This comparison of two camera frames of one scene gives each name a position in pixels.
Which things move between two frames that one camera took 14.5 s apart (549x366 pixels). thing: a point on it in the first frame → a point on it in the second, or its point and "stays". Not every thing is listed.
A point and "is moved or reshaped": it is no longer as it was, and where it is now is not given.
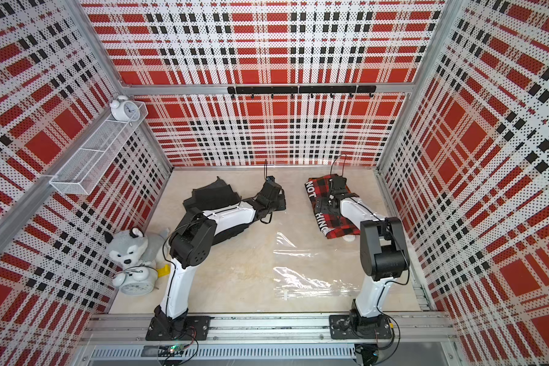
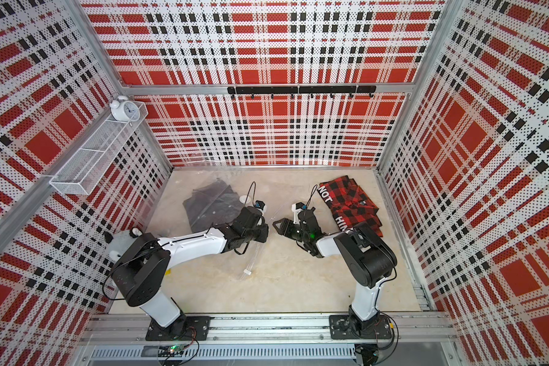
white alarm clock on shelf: [123, 110] stays
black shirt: [217, 195] stays
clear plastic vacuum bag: [300, 273] → [199, 200]
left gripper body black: [277, 205] → [259, 233]
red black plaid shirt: [330, 219] is moved or reshaped
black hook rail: [302, 89] stays
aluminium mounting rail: [114, 328] stays
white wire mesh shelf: [81, 174] stays
